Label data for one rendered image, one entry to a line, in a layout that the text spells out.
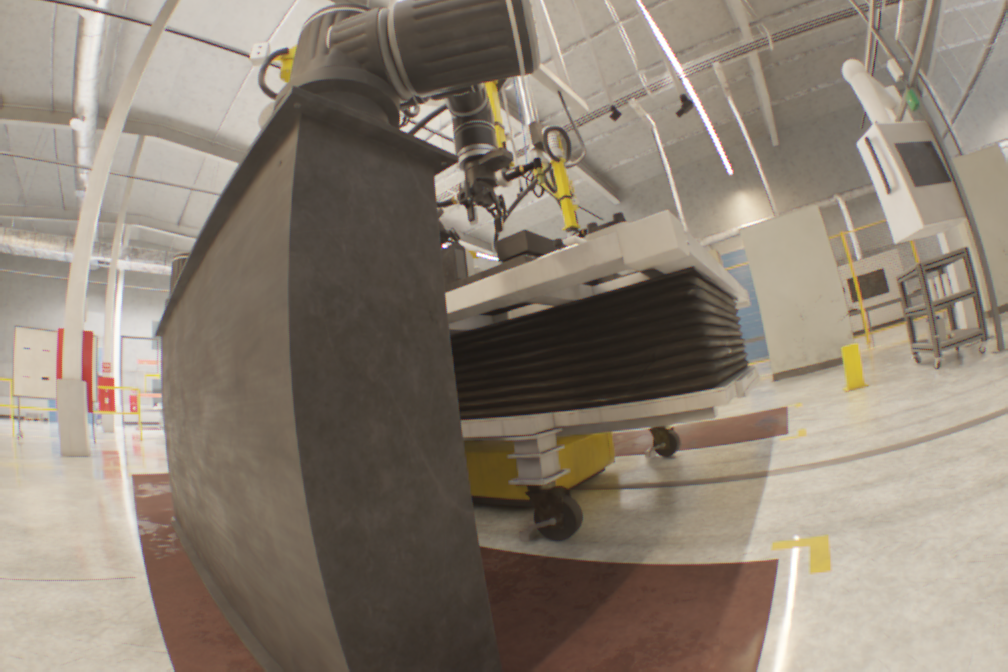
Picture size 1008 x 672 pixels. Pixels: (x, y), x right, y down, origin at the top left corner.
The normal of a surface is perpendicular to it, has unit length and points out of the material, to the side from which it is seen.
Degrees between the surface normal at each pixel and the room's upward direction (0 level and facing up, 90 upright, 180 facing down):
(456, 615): 90
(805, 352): 90
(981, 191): 90
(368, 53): 133
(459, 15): 120
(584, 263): 90
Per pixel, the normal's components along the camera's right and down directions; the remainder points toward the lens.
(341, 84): 0.29, 0.74
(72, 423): 0.77, -0.25
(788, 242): -0.63, -0.10
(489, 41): 0.04, 0.72
